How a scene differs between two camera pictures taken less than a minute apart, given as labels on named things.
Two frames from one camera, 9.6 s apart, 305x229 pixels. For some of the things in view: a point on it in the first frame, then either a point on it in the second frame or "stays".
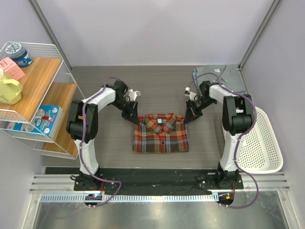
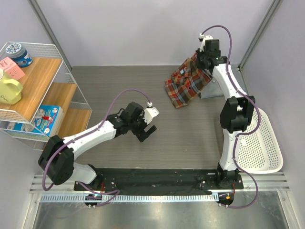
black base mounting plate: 197,181 stays
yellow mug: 11,90 stays
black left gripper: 131,115 to 140,135
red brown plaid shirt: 160,133 to 186,82
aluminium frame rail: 64,183 stays
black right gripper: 190,115 to 198,55
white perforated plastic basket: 260,152 stays
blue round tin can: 18,55 stays
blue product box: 48,120 stays
